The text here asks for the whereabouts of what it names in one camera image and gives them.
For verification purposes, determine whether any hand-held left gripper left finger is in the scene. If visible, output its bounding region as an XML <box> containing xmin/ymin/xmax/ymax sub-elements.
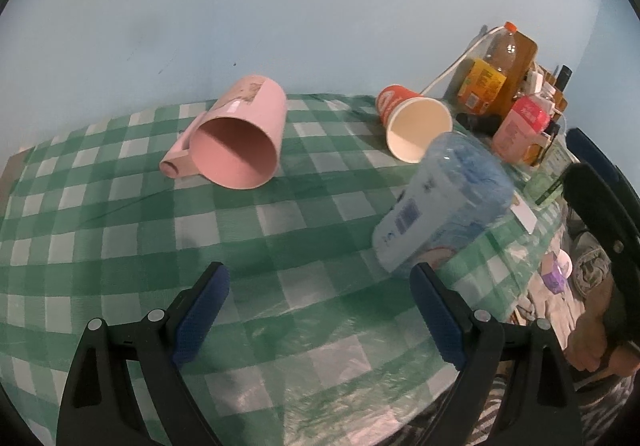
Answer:
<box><xmin>57</xmin><ymin>262</ymin><xmax>231</xmax><ymax>446</ymax></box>

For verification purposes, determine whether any green label bottle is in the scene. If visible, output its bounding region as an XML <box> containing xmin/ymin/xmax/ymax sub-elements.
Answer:
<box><xmin>525</xmin><ymin>136</ymin><xmax>574</xmax><ymax>207</ymax></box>

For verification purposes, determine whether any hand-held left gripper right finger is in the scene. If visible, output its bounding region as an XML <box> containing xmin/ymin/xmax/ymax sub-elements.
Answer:
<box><xmin>410</xmin><ymin>262</ymin><xmax>583</xmax><ymax>446</ymax></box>

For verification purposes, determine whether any dark bottle black cap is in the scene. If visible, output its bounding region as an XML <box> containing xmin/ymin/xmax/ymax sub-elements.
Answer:
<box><xmin>550</xmin><ymin>65</ymin><xmax>573</xmax><ymax>113</ymax></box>

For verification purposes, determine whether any small purple container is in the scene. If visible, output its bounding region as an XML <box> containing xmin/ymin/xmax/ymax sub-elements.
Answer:
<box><xmin>541</xmin><ymin>250</ymin><xmax>574</xmax><ymax>295</ymax></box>

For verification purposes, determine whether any green checked tablecloth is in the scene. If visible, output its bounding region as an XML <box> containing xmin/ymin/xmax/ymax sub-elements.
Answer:
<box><xmin>0</xmin><ymin>93</ymin><xmax>576</xmax><ymax>446</ymax></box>

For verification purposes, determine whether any tea bottle orange cap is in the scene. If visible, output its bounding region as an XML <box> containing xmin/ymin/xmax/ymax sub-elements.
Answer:
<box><xmin>457</xmin><ymin>21</ymin><xmax>538</xmax><ymax>117</ymax></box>

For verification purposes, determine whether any person's right hand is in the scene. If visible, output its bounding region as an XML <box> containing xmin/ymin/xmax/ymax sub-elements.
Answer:
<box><xmin>567</xmin><ymin>271</ymin><xmax>640</xmax><ymax>382</ymax></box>

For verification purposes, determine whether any brown cardboard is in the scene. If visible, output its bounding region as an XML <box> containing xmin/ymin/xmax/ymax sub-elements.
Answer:
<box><xmin>0</xmin><ymin>150</ymin><xmax>32</xmax><ymax>209</ymax></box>

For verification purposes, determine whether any white paper tag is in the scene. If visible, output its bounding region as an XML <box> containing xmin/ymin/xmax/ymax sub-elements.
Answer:
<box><xmin>510</xmin><ymin>203</ymin><xmax>539</xmax><ymax>235</ymax></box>

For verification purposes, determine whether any pink drink bottle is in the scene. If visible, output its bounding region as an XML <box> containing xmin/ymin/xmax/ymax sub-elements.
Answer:
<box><xmin>491</xmin><ymin>86</ymin><xmax>557</xmax><ymax>165</ymax></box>

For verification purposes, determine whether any pink cup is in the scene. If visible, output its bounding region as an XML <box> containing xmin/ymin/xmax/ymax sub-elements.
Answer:
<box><xmin>159</xmin><ymin>74</ymin><xmax>288</xmax><ymax>190</ymax></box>

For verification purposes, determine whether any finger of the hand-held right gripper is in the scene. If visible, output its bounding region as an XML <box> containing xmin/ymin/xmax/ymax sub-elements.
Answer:
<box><xmin>567</xmin><ymin>127</ymin><xmax>621</xmax><ymax>187</ymax></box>
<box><xmin>564</xmin><ymin>161</ymin><xmax>640</xmax><ymax>362</ymax></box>

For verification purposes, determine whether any person's striped clothing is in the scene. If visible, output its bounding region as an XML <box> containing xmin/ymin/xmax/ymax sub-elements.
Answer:
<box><xmin>415</xmin><ymin>373</ymin><xmax>628</xmax><ymax>446</ymax></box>

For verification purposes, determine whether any red paper cup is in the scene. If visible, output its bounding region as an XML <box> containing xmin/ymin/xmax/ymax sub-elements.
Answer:
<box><xmin>376</xmin><ymin>84</ymin><xmax>454</xmax><ymax>164</ymax></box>

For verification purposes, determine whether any white cable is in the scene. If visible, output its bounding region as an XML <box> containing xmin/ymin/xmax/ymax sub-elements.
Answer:
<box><xmin>419</xmin><ymin>25</ymin><xmax>502</xmax><ymax>98</ymax></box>

